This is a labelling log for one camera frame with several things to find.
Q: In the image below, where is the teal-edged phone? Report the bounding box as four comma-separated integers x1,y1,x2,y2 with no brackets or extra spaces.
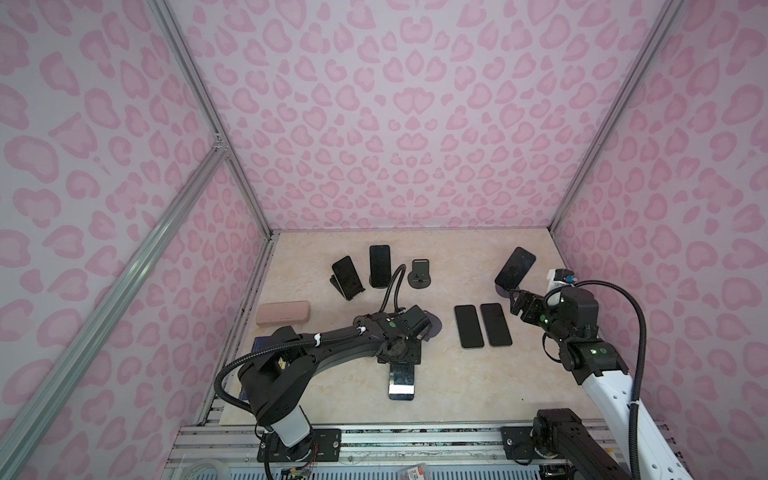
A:
388,363,415,401

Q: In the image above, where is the purple phone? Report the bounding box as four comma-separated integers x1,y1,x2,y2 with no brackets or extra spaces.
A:
454,305,485,349

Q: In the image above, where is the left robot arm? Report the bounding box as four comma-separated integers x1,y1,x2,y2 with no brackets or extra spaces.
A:
216,306,442,449

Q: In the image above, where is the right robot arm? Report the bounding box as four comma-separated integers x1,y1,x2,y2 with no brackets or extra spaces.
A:
510,280,691,479

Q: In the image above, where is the black round stand, front middle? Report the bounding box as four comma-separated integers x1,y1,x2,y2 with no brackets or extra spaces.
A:
421,311,442,342

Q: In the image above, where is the black round phone stand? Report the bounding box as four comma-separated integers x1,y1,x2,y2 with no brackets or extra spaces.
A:
408,259,431,290

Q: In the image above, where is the black round stand, far right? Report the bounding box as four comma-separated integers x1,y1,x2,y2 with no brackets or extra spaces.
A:
495,284,517,299

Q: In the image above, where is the small phone on round stand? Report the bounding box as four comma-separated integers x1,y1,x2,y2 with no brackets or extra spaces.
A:
494,247,537,288

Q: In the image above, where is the silver phone on folding stand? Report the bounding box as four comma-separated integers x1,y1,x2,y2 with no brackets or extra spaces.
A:
369,245,392,289

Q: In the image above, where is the silver-edged phone on round stand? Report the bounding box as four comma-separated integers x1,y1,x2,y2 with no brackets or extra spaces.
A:
480,303,513,347

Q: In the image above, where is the black folding phone stand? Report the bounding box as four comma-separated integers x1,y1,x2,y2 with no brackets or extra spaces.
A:
329,275,364,301

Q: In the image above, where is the pink rectangular case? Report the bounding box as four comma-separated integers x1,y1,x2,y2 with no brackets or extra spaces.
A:
254,301,311,326

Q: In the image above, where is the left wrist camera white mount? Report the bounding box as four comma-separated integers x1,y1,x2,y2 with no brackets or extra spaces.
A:
547,268,577,291

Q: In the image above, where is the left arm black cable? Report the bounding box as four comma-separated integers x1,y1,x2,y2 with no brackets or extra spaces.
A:
213,263,408,415

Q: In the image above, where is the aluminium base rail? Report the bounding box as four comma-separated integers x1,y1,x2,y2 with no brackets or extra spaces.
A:
161,419,679,480

